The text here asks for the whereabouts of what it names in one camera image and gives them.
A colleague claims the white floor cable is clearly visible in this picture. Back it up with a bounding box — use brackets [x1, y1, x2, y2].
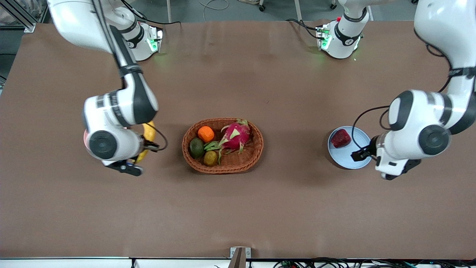
[198, 0, 230, 12]

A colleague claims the green avocado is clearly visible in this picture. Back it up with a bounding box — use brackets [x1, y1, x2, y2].
[189, 137, 205, 159]

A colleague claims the yellow banana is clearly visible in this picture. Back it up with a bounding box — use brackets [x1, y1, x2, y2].
[135, 121, 156, 163]

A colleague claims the aluminium frame profile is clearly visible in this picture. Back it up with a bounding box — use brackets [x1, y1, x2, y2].
[0, 0, 48, 33]

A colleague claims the pink dragon fruit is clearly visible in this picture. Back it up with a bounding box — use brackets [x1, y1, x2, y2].
[204, 119, 251, 164]

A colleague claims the brown wicker basket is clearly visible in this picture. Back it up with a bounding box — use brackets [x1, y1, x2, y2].
[182, 118, 264, 174]

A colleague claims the light blue round plate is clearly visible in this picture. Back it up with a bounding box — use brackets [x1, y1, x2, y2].
[328, 126, 372, 170]

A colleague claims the dark red apple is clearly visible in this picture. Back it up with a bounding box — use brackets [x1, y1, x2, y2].
[331, 129, 352, 149]

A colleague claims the brown kiwi fruit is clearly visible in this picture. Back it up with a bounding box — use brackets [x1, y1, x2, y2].
[203, 150, 219, 167]

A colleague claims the black base cable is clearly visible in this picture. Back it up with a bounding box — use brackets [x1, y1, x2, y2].
[286, 18, 322, 41]
[121, 0, 181, 26]

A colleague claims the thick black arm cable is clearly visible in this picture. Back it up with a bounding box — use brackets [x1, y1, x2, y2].
[414, 29, 476, 93]
[92, 0, 144, 77]

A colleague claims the metal mount bracket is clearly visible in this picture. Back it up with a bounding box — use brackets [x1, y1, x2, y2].
[228, 247, 252, 268]

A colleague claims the black cable bundle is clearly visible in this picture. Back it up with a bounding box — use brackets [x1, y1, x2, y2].
[273, 258, 476, 268]

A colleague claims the orange mandarin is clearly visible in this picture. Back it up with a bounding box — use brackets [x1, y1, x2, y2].
[197, 126, 215, 143]

